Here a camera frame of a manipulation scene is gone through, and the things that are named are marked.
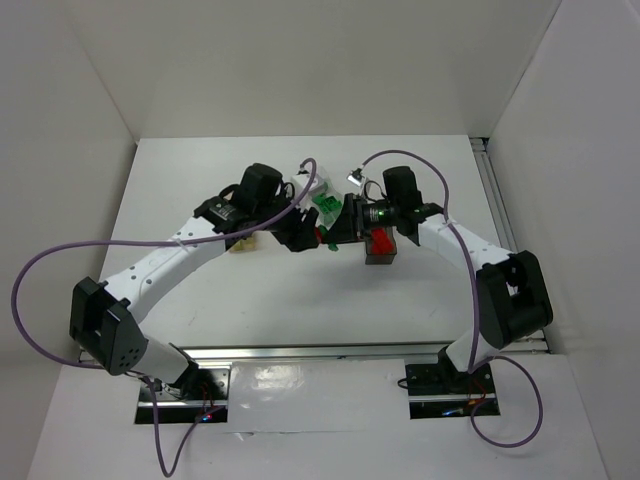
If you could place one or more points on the aluminium rail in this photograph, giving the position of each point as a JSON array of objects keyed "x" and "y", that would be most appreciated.
[
  {"x": 314, "y": 352},
  {"x": 500, "y": 210}
]

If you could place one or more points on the orange transparent container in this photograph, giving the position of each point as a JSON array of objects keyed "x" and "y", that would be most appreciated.
[{"x": 244, "y": 245}]

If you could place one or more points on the clear transparent container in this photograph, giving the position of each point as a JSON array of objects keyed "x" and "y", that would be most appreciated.
[{"x": 321, "y": 184}]

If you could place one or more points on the grey transparent container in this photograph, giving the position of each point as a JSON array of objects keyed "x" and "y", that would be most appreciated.
[{"x": 371, "y": 259}]

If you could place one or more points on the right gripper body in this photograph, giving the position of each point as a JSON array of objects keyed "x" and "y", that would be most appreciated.
[{"x": 356, "y": 218}]

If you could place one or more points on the red legos in grey bin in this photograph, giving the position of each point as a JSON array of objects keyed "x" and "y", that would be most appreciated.
[{"x": 382, "y": 243}]

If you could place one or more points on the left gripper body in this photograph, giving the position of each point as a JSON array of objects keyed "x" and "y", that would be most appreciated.
[{"x": 288, "y": 231}]

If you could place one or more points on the green flat long lego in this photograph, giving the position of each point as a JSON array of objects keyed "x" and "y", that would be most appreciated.
[{"x": 327, "y": 204}]

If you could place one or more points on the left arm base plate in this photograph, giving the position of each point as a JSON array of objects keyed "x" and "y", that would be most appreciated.
[{"x": 208, "y": 400}]

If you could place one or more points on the aluminium rail front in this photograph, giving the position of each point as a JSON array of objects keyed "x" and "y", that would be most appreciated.
[{"x": 314, "y": 352}]

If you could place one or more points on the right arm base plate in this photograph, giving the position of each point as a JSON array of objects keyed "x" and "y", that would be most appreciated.
[{"x": 430, "y": 397}]

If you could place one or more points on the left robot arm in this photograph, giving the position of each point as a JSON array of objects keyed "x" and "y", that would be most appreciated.
[{"x": 106, "y": 315}]

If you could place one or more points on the aluminium rail right side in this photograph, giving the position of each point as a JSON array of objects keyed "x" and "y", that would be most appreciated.
[{"x": 500, "y": 210}]

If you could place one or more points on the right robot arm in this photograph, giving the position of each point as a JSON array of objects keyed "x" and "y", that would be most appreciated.
[{"x": 427, "y": 226}]

